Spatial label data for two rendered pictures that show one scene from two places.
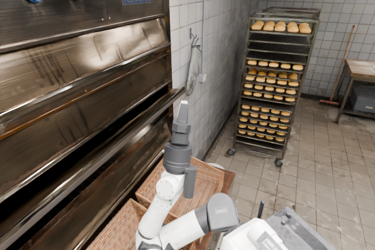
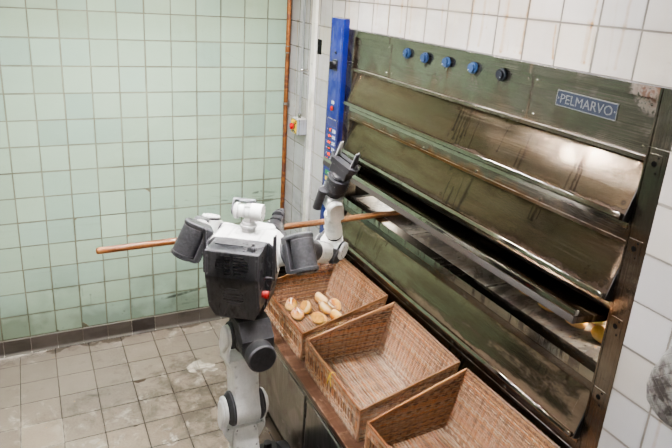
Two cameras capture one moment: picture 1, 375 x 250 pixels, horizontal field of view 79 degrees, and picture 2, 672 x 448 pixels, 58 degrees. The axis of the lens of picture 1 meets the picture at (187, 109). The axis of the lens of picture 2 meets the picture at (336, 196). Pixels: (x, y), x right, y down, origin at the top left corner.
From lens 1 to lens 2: 2.59 m
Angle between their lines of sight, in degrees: 110
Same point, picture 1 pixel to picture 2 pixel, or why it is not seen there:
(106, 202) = (445, 314)
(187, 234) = not seen: hidden behind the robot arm
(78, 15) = (499, 96)
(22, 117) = (436, 149)
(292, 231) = (244, 246)
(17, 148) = (428, 169)
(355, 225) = not seen: outside the picture
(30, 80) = (447, 126)
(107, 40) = (520, 137)
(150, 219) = not seen: hidden behind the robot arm
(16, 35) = (457, 92)
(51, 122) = (450, 173)
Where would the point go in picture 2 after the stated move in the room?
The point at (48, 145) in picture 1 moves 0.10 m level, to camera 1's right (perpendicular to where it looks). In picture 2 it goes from (436, 185) to (424, 189)
